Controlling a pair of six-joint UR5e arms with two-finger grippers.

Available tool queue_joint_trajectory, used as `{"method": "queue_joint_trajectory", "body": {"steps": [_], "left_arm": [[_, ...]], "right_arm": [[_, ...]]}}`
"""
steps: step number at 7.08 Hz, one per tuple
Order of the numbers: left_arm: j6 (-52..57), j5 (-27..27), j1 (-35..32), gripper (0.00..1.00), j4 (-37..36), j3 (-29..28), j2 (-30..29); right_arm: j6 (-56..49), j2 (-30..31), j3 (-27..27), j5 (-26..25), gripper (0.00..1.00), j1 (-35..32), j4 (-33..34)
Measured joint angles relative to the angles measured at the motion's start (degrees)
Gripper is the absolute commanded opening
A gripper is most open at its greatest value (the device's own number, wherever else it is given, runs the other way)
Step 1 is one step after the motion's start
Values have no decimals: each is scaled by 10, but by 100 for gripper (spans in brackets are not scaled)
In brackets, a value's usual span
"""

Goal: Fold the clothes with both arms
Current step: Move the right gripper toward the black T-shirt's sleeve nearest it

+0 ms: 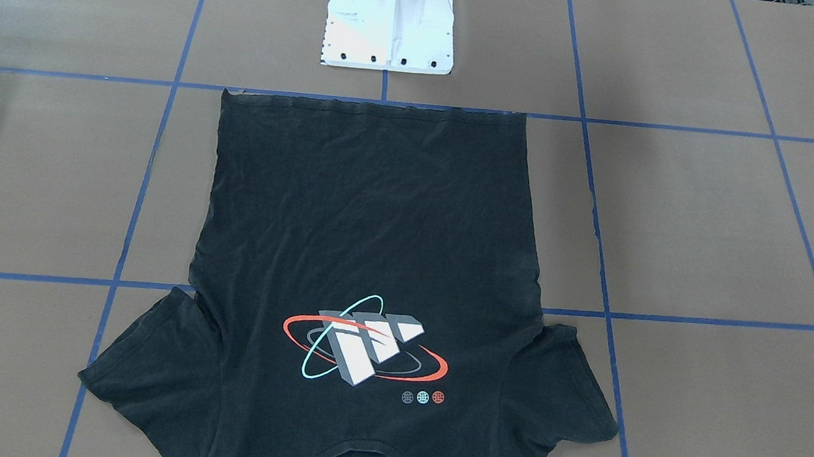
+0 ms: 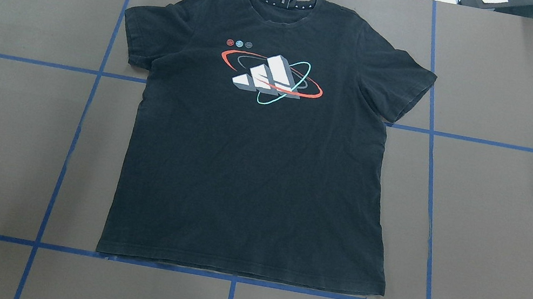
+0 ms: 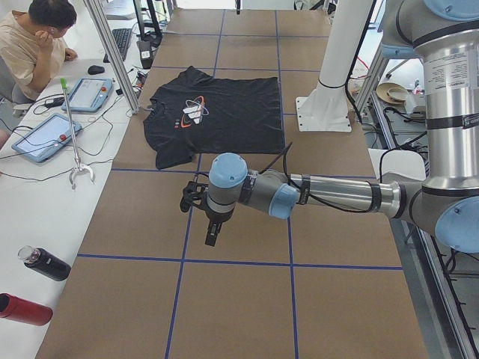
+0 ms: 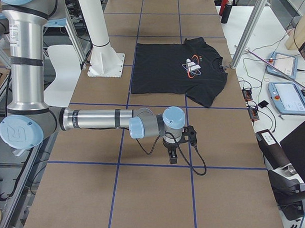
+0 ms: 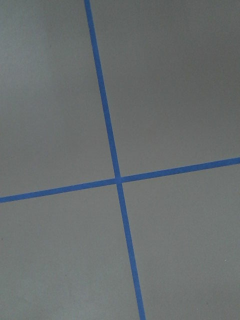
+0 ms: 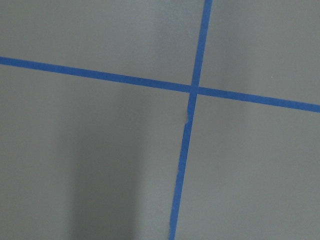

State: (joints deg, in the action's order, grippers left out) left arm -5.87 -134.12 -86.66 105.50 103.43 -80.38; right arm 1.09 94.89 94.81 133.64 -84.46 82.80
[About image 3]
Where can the black computer mouse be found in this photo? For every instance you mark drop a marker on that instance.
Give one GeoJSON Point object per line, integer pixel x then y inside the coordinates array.
{"type": "Point", "coordinates": [95, 70]}

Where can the near blue teach pendant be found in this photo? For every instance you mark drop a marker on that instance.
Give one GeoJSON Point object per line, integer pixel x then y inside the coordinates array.
{"type": "Point", "coordinates": [44, 140]}

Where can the far blue teach pendant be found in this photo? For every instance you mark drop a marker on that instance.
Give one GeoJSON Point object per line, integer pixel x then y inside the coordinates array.
{"type": "Point", "coordinates": [89, 95]}

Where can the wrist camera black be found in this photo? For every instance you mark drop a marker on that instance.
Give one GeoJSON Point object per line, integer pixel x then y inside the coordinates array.
{"type": "Point", "coordinates": [194, 194]}

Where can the black computer keyboard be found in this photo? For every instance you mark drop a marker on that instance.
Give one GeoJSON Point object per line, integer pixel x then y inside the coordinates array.
{"type": "Point", "coordinates": [122, 38]}

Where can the black water bottle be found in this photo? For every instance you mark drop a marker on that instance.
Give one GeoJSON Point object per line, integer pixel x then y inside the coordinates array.
{"type": "Point", "coordinates": [43, 262]}

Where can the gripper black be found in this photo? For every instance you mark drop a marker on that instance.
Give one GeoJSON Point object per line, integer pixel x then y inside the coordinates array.
{"type": "Point", "coordinates": [218, 216]}

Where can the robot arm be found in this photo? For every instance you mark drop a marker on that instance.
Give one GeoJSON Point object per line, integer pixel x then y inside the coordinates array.
{"type": "Point", "coordinates": [444, 35]}

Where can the red water bottle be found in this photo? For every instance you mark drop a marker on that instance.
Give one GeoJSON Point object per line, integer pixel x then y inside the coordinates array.
{"type": "Point", "coordinates": [20, 310]}

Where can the aluminium frame post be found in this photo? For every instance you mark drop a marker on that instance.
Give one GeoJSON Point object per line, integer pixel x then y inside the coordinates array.
{"type": "Point", "coordinates": [106, 37]}

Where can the blue teach pendant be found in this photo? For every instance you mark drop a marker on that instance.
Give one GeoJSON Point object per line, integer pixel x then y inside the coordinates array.
{"type": "Point", "coordinates": [89, 95]}
{"type": "Point", "coordinates": [44, 140]}

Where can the seated person beige shirt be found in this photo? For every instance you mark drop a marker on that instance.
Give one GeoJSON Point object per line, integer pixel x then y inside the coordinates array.
{"type": "Point", "coordinates": [33, 47]}

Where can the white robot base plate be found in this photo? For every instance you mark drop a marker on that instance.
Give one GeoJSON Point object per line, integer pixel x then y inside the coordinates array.
{"type": "Point", "coordinates": [405, 163]}

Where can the metal reacher grabber tool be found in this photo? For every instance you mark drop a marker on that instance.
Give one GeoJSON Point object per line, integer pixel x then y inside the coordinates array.
{"type": "Point", "coordinates": [79, 166]}

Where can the black power adapter box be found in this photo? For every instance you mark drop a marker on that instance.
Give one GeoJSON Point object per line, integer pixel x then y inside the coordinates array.
{"type": "Point", "coordinates": [145, 53]}

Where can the black graphic t-shirt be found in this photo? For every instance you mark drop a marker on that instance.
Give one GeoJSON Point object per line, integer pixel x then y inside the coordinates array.
{"type": "Point", "coordinates": [197, 113]}

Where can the wooden bowl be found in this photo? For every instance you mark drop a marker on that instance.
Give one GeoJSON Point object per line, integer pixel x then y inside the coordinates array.
{"type": "Point", "coordinates": [392, 93]}

